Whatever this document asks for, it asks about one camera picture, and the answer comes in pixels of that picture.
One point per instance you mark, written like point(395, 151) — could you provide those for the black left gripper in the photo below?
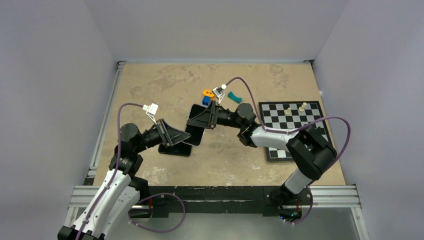
point(170, 135)

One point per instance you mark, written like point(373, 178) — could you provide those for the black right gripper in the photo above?
point(204, 120)

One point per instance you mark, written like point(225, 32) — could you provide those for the blue phone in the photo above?
point(196, 132)

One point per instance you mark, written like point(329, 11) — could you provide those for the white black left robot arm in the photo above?
point(121, 188)

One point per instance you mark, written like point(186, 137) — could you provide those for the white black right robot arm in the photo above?
point(312, 154)

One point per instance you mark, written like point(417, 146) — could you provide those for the black phone on table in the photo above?
point(181, 149)

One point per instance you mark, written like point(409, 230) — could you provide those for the blue toy block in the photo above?
point(206, 100)

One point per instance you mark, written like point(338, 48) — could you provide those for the teal curved toy block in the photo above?
point(234, 98)

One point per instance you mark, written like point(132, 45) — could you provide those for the black front mounting bar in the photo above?
point(267, 201)

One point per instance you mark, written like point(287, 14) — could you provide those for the white chess piece tall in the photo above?
point(302, 107)

